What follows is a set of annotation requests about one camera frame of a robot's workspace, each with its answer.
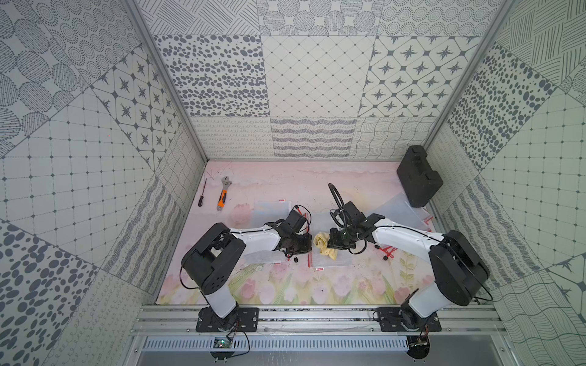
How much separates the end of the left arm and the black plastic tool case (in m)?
0.51

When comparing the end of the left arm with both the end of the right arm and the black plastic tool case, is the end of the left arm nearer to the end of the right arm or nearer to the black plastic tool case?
the end of the right arm

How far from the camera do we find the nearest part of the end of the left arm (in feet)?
2.29

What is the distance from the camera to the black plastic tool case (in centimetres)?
92
